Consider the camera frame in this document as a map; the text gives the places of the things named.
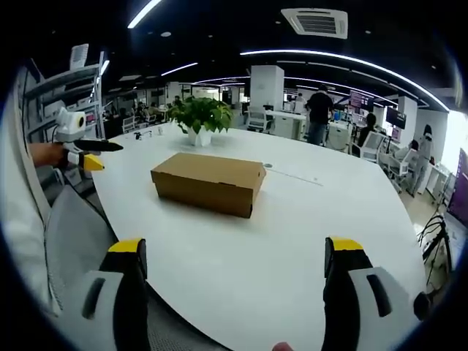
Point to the ceiling air conditioner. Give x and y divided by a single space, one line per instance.
316 22

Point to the person's white sleeve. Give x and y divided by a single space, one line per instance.
22 219

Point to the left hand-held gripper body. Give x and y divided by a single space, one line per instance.
69 128

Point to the wall monitor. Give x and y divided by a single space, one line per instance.
396 117

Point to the white plant pot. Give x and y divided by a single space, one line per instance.
199 138

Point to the grey mesh office chair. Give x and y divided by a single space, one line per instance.
77 230

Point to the brown cardboard shoe box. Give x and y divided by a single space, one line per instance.
208 183

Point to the green potted plant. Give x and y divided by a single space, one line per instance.
201 113

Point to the black bicycle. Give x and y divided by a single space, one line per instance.
437 248

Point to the white square pillar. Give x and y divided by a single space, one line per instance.
267 87

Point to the metal storage shelf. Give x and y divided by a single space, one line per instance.
66 98

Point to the person's right hand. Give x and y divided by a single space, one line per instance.
283 346

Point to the white office chair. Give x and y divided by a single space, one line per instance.
369 146
256 118

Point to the person's left hand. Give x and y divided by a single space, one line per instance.
45 153

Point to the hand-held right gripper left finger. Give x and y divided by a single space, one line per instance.
109 292

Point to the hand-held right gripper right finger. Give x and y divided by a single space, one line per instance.
362 292

